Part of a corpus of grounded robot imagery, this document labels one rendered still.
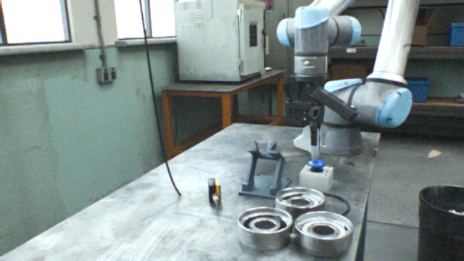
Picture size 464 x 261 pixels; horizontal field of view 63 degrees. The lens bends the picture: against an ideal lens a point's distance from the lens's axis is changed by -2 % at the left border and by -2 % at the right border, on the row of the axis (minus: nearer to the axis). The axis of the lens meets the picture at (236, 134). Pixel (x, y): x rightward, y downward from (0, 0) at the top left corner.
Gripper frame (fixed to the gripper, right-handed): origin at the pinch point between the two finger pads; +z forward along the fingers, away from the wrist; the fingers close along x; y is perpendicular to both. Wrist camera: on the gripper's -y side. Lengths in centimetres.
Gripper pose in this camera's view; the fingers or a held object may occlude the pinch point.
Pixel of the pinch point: (317, 156)
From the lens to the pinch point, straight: 97.1
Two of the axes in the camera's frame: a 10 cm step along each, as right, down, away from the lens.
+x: -3.9, 2.5, -8.9
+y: -9.2, -0.8, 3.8
